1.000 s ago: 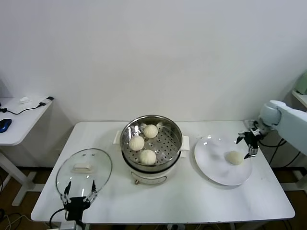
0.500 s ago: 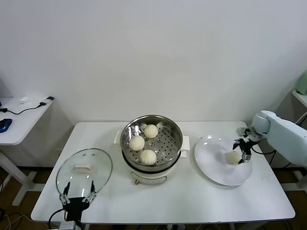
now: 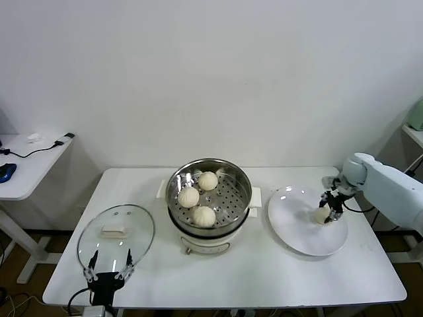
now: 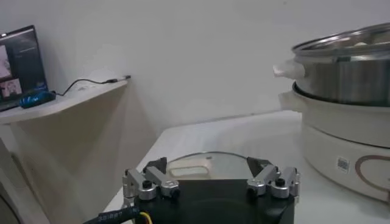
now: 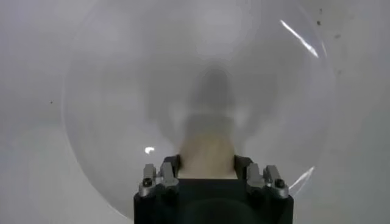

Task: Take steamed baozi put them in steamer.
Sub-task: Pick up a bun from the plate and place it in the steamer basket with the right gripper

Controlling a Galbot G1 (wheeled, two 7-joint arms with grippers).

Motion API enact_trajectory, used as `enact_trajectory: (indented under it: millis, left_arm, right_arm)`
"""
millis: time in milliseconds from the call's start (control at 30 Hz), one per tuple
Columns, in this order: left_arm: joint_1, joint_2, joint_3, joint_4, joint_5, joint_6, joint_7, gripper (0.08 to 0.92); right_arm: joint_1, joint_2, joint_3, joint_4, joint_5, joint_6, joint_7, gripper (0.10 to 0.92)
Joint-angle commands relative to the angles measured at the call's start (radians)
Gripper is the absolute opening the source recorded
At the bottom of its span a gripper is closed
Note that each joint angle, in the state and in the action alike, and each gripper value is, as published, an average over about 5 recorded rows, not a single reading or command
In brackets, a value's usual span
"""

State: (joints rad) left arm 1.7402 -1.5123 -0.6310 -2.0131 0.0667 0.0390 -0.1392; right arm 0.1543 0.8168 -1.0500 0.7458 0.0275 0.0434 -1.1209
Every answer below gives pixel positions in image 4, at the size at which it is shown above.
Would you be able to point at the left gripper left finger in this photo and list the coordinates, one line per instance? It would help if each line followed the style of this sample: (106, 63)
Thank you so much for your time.
(149, 184)

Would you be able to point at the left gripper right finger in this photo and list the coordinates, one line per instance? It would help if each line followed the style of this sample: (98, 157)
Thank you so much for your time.
(266, 178)

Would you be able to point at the blue computer mouse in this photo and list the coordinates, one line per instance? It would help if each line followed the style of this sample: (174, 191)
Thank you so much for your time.
(38, 99)

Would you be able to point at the stainless steel steamer insert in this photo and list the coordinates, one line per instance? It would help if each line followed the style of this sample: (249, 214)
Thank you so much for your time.
(344, 79)

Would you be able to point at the black tablet screen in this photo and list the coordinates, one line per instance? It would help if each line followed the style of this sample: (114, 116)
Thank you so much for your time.
(24, 67)

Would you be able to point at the white side desk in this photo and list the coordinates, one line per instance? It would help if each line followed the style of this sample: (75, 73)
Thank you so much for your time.
(76, 128)

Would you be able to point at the white electric cooking pot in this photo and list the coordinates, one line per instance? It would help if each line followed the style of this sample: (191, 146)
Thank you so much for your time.
(329, 134)

